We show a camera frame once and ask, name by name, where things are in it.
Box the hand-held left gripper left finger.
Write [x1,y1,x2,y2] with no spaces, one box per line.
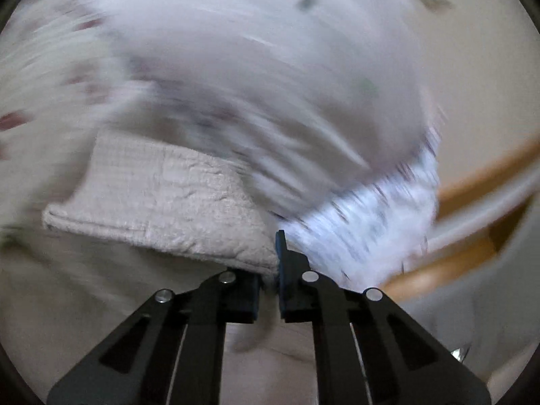
[46,271,261,405]

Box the floral printed bedsheet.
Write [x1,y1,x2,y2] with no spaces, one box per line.
[0,0,140,237]

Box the white waffle-knit cloth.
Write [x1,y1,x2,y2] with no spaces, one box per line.
[42,129,281,275]

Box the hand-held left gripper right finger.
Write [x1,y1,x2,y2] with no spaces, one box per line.
[275,230,492,405]

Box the pale printed garment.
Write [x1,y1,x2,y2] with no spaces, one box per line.
[90,0,441,290]

